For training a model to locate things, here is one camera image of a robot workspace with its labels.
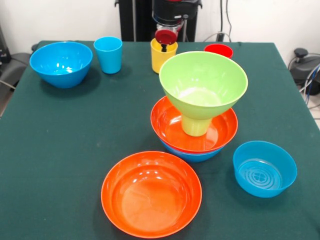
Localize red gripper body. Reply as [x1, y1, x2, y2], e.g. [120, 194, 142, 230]
[154, 28, 178, 46]

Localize yellow cup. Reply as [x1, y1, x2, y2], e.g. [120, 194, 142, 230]
[150, 38, 179, 75]

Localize green bowl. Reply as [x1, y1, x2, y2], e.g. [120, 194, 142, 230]
[158, 51, 249, 121]

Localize orange bowl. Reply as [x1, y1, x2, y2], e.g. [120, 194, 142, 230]
[150, 95, 239, 154]
[100, 150, 203, 238]

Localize lime green cup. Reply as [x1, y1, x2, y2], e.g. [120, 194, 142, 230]
[181, 114, 213, 137]

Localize large blue bowl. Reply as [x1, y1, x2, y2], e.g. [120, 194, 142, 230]
[159, 139, 226, 164]
[29, 41, 94, 89]

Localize small blue bowl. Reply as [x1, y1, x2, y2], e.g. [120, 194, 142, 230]
[232, 140, 298, 199]

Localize red cup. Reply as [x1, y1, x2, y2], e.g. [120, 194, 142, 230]
[203, 43, 234, 60]

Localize light blue cup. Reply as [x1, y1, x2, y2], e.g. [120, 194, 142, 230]
[93, 36, 123, 75]

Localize dark green tablecloth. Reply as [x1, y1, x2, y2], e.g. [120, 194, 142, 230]
[0, 40, 320, 240]

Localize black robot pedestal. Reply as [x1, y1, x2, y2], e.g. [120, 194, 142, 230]
[114, 0, 203, 43]

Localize black wall cables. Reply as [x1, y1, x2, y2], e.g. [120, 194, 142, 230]
[216, 0, 233, 42]

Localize tangle of cables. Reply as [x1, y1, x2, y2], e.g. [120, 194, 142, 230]
[298, 63, 320, 111]

